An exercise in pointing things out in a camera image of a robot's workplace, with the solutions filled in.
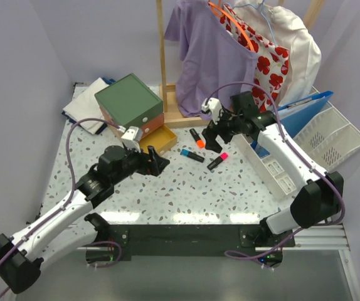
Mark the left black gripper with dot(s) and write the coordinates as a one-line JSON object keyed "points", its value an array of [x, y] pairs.
{"points": [[148, 163]]}

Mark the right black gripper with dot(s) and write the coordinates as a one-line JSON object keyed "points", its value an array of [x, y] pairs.
{"points": [[211, 133]]}

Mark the pink highlighter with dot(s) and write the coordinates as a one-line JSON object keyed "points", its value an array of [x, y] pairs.
{"points": [[215, 163]]}

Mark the blue highlighter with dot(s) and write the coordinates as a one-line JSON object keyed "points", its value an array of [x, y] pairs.
{"points": [[192, 155]]}

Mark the three-drawer desk organizer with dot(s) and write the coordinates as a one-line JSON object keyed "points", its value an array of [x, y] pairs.
{"points": [[130, 102]]}

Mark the blue document folder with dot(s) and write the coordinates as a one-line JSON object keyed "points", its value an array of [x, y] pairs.
{"points": [[296, 115]]}

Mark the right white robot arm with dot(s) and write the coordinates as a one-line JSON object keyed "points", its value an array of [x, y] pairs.
{"points": [[318, 192]]}

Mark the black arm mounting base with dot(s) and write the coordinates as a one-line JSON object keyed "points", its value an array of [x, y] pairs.
{"points": [[186, 239]]}

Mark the orange highlighter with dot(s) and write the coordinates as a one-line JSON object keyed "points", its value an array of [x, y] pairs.
{"points": [[197, 138]]}

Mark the purple t-shirt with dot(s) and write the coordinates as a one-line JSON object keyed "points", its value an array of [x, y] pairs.
{"points": [[213, 63]]}

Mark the folded white cloth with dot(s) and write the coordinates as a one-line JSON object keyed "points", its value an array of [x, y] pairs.
{"points": [[93, 127]]}

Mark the red floral dress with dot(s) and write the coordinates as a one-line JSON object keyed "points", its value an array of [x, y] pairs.
{"points": [[272, 65]]}

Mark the white file rack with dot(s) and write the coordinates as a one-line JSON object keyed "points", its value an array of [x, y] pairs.
{"points": [[328, 138]]}

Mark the orange clothes hanger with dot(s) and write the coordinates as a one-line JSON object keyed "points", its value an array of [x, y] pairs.
{"points": [[220, 12]]}

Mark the cream white shirt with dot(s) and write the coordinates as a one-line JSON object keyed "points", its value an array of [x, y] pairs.
{"points": [[291, 33]]}

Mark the light blue clothes hanger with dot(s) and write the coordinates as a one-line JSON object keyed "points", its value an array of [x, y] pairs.
{"points": [[262, 13]]}

